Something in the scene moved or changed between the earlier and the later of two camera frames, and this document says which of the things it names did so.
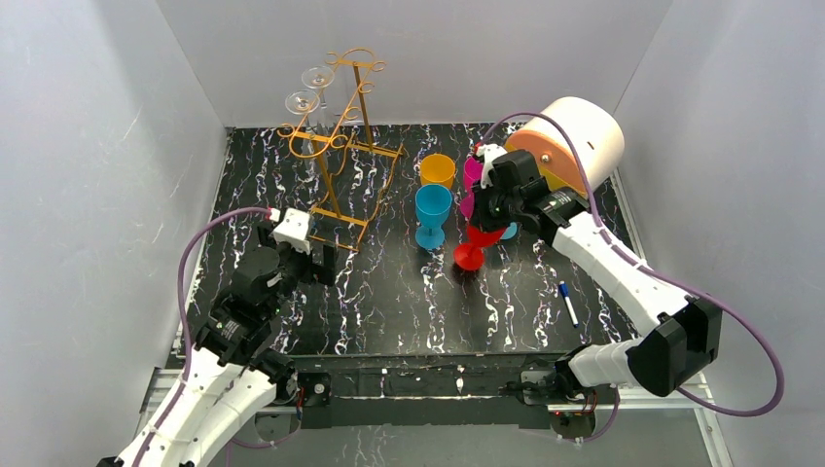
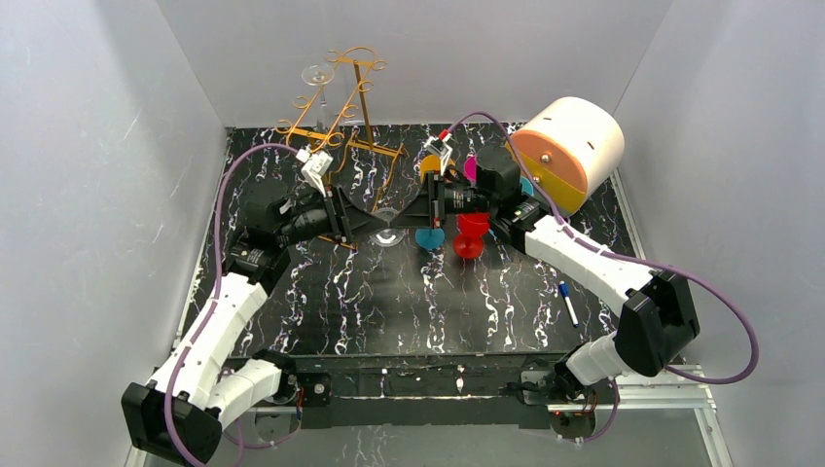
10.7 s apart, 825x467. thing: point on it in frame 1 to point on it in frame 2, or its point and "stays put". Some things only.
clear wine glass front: (304, 102) to (387, 237)
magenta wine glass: (472, 174) stays put
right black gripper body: (488, 210) to (436, 204)
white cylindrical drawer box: (596, 130) stays put
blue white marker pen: (563, 286) stays put
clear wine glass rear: (319, 77) stays put
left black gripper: (323, 263) to (339, 215)
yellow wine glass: (438, 168) stays put
